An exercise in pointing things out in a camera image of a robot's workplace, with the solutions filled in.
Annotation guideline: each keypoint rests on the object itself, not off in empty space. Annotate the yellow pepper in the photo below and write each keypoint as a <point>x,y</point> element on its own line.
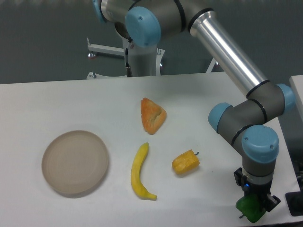
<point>185,162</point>

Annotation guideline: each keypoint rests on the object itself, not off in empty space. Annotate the beige round plate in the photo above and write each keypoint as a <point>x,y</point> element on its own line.
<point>75,163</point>

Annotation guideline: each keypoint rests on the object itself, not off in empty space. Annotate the white side table edge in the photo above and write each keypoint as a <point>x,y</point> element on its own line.
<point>297,85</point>

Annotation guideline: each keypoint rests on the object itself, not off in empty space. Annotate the black device at right edge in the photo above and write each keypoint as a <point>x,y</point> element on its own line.
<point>295,203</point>

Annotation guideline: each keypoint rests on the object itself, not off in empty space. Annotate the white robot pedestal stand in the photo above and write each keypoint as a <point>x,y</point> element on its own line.
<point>138,61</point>

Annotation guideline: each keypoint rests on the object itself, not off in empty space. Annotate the green pepper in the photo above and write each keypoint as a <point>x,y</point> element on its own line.
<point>251,208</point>

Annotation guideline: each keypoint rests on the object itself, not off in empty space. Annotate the orange bread slice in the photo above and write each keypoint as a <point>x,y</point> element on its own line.
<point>153,116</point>

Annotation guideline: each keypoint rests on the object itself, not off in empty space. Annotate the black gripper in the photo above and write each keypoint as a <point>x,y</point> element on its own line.
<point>258,185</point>

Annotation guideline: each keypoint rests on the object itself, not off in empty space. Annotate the yellow banana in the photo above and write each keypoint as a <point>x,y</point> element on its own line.
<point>136,183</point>

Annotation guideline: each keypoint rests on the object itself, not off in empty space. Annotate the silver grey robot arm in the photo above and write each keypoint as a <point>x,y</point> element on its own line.
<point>145,22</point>

